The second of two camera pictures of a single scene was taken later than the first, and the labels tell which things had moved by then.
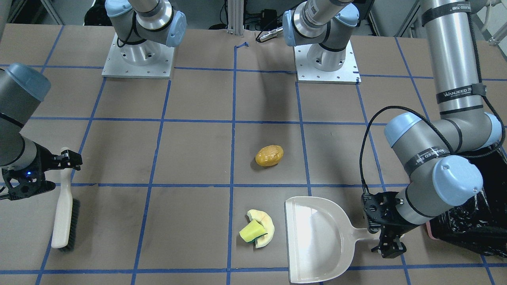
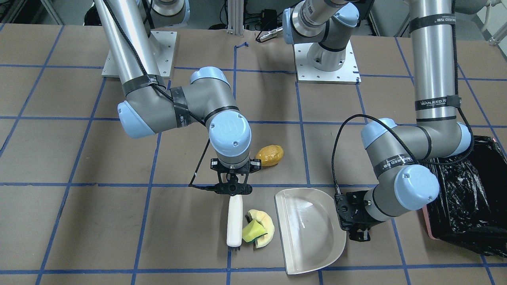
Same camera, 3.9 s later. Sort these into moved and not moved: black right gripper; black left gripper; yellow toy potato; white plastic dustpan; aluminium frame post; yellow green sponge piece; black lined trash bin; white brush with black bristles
Moved: black left gripper; white brush with black bristles; white plastic dustpan; black right gripper
Not moved: aluminium frame post; yellow toy potato; black lined trash bin; yellow green sponge piece
